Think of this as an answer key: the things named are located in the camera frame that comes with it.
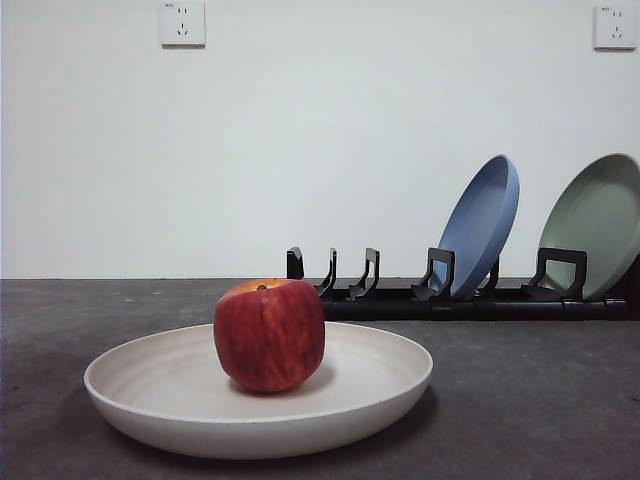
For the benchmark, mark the blue plate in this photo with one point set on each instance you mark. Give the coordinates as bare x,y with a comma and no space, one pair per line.
480,225

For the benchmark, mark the white wall socket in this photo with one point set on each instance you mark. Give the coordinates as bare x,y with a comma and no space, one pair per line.
611,27
183,25

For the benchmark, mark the red apple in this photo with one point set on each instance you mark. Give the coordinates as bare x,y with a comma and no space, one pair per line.
270,340

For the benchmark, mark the green plate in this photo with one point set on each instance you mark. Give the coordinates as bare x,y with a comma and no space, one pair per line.
595,220

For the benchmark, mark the pale yellow plate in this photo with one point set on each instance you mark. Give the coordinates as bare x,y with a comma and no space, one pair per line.
150,390

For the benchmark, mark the black plate rack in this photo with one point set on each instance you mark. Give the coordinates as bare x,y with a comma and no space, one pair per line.
400,310

